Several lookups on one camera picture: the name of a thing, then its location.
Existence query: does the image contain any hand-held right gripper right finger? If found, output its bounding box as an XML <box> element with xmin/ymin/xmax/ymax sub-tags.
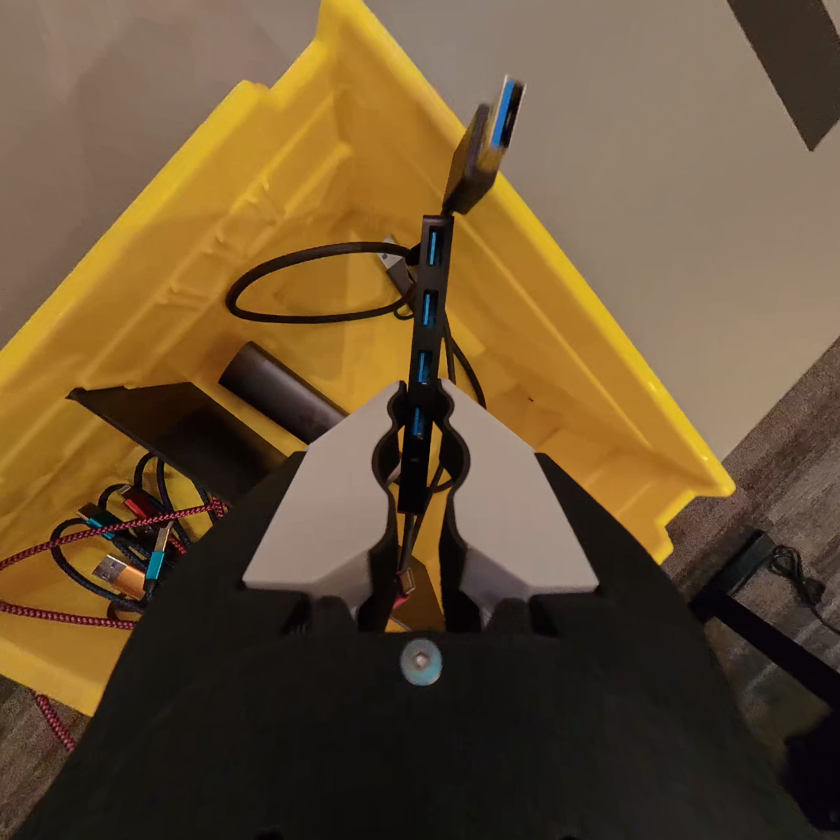
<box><xmin>438</xmin><ymin>377</ymin><xmax>601</xmax><ymax>632</ymax></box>

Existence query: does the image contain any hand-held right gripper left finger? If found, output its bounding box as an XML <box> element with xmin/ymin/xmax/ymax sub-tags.
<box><xmin>241</xmin><ymin>379</ymin><xmax>404</xmax><ymax>631</ymax></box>

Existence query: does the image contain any yellow plastic bin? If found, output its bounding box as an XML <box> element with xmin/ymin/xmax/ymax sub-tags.
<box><xmin>0</xmin><ymin>0</ymin><xmax>736</xmax><ymax>718</ymax></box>

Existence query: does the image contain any pink braided usb cable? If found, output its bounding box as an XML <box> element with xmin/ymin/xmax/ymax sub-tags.
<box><xmin>0</xmin><ymin>500</ymin><xmax>227</xmax><ymax>754</ymax></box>

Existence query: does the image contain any black hub cable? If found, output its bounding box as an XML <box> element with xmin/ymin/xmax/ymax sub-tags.
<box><xmin>443</xmin><ymin>75</ymin><xmax>527</xmax><ymax>411</ymax></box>

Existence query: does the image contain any dark grey usb hub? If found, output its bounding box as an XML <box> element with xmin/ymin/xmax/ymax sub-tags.
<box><xmin>218</xmin><ymin>341</ymin><xmax>349</xmax><ymax>447</ymax></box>

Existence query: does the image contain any black bin divider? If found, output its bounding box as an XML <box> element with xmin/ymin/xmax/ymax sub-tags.
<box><xmin>66</xmin><ymin>382</ymin><xmax>290</xmax><ymax>506</ymax></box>

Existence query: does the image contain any black table leg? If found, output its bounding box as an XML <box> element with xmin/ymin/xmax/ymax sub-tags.
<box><xmin>689</xmin><ymin>530</ymin><xmax>840</xmax><ymax>713</ymax></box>

